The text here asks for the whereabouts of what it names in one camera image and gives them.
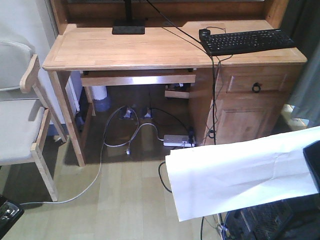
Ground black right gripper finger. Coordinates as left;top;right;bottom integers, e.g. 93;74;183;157
303;140;320;192

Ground white paper sheet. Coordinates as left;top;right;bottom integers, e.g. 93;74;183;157
165;127;320;221

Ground wooden desk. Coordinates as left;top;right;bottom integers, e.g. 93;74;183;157
42;0;307;166

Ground white power strip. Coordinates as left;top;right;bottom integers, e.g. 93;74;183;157
163;134;196;148

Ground black keyboard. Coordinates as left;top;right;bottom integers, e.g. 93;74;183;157
199;29;296;56

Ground black computer monitor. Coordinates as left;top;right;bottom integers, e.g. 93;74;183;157
65;0;265;35

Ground wooden chair grey cushion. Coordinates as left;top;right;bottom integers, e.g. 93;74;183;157
0;40;67;203

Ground black device bottom left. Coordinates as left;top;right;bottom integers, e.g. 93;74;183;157
0;195;25;239

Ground black monitor cable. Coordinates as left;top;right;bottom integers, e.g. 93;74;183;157
146;0;217;146

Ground white floor cable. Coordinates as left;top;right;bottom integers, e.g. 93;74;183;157
19;104;165;206

